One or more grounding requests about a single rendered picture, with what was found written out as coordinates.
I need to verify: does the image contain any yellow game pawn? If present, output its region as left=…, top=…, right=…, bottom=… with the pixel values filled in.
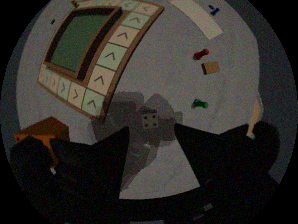
left=72, top=0, right=78, bottom=8

